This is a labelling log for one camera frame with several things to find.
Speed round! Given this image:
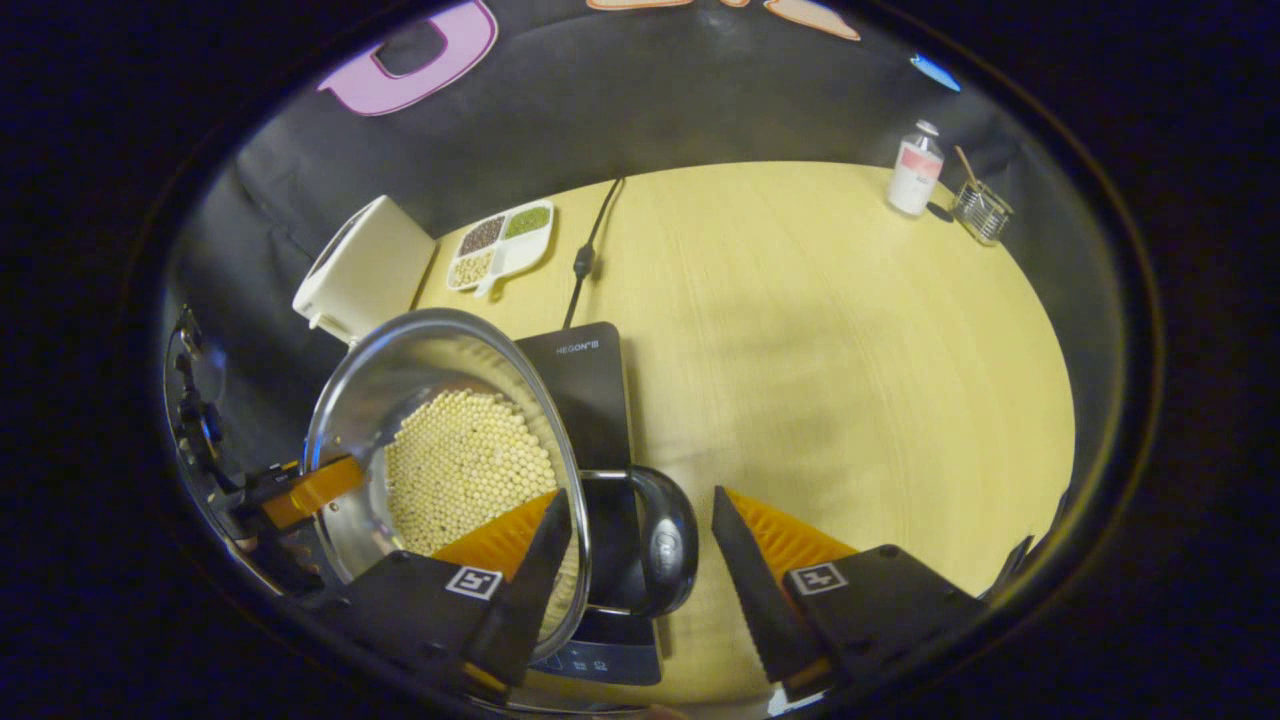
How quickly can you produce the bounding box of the pile of dark beans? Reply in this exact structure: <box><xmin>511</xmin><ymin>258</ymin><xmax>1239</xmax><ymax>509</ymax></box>
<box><xmin>459</xmin><ymin>214</ymin><xmax>507</xmax><ymax>257</ymax></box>

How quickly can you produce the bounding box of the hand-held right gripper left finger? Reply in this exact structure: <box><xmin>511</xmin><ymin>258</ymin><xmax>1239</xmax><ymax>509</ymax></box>
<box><xmin>330</xmin><ymin>488</ymin><xmax>573</xmax><ymax>701</ymax></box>

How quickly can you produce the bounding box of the black induction cooktop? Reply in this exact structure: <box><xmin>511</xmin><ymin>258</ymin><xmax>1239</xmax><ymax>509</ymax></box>
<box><xmin>513</xmin><ymin>321</ymin><xmax>663</xmax><ymax>687</ymax></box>

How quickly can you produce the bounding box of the small white appliance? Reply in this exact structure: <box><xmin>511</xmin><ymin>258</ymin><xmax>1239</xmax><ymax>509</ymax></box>
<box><xmin>292</xmin><ymin>195</ymin><xmax>439</xmax><ymax>346</ymax></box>

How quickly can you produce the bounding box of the wire mesh basket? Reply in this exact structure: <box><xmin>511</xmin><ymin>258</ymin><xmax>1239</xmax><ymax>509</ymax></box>
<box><xmin>951</xmin><ymin>180</ymin><xmax>1014</xmax><ymax>247</ymax></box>

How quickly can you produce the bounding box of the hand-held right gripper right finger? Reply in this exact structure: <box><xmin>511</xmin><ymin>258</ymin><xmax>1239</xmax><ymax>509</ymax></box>
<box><xmin>711</xmin><ymin>486</ymin><xmax>986</xmax><ymax>706</ymax></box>

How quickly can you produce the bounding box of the stainless steel pot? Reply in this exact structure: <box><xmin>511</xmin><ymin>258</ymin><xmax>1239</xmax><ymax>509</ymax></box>
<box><xmin>302</xmin><ymin>308</ymin><xmax>701</xmax><ymax>663</ymax></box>

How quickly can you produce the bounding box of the white divided dish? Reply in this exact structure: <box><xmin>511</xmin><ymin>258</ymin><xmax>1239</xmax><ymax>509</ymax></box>
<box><xmin>446</xmin><ymin>200</ymin><xmax>556</xmax><ymax>300</ymax></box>

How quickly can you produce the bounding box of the black power cable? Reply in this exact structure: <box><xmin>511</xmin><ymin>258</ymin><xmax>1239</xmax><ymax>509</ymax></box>
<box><xmin>562</xmin><ymin>178</ymin><xmax>626</xmax><ymax>329</ymax></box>

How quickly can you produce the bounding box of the clear bottle with pink label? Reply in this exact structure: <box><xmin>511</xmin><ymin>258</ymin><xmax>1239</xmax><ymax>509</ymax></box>
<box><xmin>887</xmin><ymin>120</ymin><xmax>945</xmax><ymax>217</ymax></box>

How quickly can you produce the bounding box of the pile of soybeans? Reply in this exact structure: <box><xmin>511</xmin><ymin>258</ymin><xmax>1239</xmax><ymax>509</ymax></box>
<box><xmin>385</xmin><ymin>389</ymin><xmax>559</xmax><ymax>557</ymax></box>

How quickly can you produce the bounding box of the black metal frame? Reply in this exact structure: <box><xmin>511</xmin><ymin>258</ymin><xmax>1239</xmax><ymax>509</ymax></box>
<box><xmin>985</xmin><ymin>485</ymin><xmax>1071</xmax><ymax>601</ymax></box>

